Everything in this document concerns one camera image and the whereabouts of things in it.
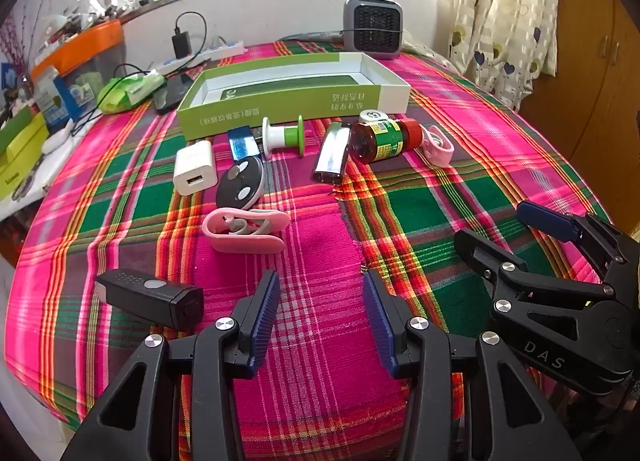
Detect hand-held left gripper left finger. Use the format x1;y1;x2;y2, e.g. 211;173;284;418
60;269;281;461

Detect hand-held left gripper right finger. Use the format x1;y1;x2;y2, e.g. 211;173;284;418
362;269;583;461

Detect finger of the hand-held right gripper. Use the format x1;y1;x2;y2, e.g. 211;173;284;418
516;200;632;288
453;227;617;323

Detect large pink plastic clip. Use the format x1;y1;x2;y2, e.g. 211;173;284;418
202;207;292;253

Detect small pink plastic clip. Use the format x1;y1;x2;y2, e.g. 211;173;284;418
420;125;455;168

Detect black bike light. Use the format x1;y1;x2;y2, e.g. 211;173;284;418
95;271;205;331

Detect black round remote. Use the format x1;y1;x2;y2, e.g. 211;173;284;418
216;157;264;212

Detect brown bottle with red cap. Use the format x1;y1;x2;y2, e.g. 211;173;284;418
348;118;425;164

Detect white USB charger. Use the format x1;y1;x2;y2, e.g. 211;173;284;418
173;141;218;196

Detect silver lighter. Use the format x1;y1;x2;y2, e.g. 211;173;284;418
311;122;351;185

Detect blue USB flash drive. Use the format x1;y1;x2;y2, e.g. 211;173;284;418
227;126;263;162

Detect green white plastic spool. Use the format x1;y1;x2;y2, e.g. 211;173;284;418
261;115;307;160

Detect green cardboard box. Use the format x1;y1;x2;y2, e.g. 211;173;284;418
177;52;412;142

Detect plaid blanket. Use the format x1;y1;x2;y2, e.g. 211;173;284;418
5;39;621;461

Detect wooden wardrobe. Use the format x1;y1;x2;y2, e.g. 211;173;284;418
520;0;640;222

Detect floral curtain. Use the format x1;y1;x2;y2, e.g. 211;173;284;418
447;0;563;112

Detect grey fan heater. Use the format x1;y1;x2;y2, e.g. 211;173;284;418
343;0;407;60

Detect green wipes packet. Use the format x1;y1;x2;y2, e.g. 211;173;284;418
96;72;166;114

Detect white power strip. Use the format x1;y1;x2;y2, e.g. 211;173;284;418
150;41;247;74

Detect grey floral cloth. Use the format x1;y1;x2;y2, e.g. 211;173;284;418
277;31;346;44

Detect black power adapter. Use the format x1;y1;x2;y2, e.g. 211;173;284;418
171;31;193;59

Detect yellow cardboard box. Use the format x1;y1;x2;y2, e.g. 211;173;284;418
0;113;51;202

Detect blue white carton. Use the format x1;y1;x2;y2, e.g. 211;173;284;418
35;68;83;124

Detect green cardboard tray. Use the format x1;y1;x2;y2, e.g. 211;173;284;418
0;106;36;152

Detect orange lidded storage bin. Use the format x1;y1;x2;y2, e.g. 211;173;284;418
30;20;126;116

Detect pile of clutter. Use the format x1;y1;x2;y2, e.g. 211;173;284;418
30;0;136;49

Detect purple flower branches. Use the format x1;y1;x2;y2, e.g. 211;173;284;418
0;11;31;72

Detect black charging cable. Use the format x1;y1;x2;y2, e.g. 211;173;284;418
70;63;156;136

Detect black adapter cable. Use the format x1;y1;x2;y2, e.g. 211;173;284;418
175;11;208;62

